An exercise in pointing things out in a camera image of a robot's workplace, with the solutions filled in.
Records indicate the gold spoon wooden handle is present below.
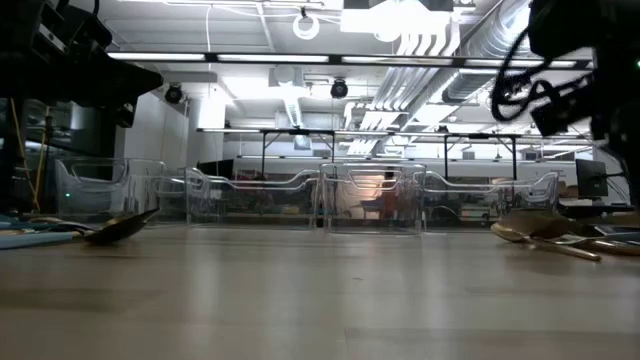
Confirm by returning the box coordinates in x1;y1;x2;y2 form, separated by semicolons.
574;238;640;257

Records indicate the distant black table frame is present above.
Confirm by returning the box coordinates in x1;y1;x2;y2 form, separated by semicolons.
196;127;596;182

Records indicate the dark flat screen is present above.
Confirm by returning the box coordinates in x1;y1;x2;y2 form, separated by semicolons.
196;158;236;181

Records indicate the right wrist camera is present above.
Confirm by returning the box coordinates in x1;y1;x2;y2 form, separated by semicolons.
529;82;597;137

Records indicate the silver spoon light blue handle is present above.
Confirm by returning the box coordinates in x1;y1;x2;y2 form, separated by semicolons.
0;231;76;250

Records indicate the silver air duct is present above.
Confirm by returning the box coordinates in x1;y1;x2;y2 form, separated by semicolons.
442;0;534;104

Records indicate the slender gold spoon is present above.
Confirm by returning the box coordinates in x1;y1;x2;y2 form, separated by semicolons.
489;221;604;263

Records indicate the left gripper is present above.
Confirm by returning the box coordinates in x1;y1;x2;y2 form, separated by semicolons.
0;3;164;129

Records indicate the black spoon teal handle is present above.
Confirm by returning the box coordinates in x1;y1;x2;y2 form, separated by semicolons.
0;215;31;231
594;223;640;238
82;208;161;246

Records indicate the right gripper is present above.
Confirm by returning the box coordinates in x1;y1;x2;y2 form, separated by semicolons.
591;47;640;210

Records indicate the clear plastic bin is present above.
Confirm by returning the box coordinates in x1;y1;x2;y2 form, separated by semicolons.
53;157;169;224
184;166;321;226
424;169;560;226
319;162;427;235

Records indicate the black computer monitor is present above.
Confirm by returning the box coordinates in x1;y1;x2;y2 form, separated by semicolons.
574;158;610;200

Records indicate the black aluminium frame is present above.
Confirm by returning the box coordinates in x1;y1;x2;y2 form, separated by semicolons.
0;97;31;214

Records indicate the yellow cable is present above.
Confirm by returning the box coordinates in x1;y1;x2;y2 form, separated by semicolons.
8;97;51;214

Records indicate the white ring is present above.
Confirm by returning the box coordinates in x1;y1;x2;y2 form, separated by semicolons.
292;13;321;41

